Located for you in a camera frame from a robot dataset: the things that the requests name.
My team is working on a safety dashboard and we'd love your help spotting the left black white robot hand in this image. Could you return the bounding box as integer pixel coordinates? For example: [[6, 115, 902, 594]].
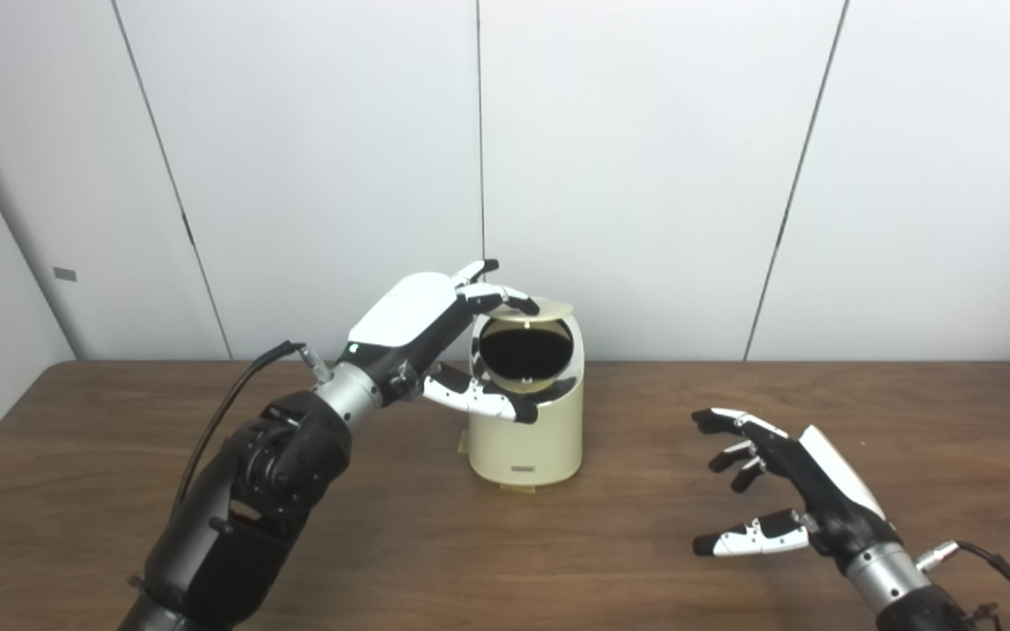
[[341, 259, 541, 425]]

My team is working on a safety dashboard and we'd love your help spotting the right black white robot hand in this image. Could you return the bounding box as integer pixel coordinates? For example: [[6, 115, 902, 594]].
[[692, 408, 906, 576]]

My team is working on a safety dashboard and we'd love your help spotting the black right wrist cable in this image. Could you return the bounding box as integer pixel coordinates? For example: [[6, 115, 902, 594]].
[[915, 541, 1010, 631]]

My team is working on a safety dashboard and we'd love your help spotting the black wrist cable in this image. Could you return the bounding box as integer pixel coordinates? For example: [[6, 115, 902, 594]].
[[176, 341, 332, 506], [915, 541, 1010, 631]]

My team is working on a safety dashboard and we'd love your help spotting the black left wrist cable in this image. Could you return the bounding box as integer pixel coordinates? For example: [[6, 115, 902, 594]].
[[176, 341, 332, 506]]

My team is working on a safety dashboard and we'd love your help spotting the cream-colored bin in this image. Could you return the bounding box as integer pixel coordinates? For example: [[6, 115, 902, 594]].
[[468, 311, 586, 486]]

